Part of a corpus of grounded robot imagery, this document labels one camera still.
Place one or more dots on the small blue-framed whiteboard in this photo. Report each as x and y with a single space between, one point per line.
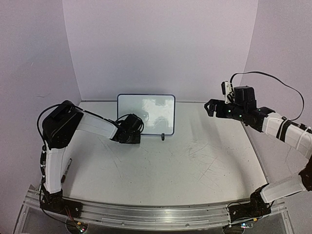
156 111

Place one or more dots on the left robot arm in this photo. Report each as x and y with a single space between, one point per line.
56 126

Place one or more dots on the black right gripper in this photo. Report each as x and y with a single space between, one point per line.
212 102

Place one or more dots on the right circuit board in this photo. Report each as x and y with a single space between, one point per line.
247 225

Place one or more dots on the aluminium front rail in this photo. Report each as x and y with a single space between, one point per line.
152 218

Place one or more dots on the left circuit board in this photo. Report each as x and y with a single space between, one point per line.
80 227

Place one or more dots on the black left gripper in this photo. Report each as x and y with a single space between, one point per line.
136 142

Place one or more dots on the circuit board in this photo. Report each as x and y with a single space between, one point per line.
80 227
247 225

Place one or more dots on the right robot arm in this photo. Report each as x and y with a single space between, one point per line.
240 104

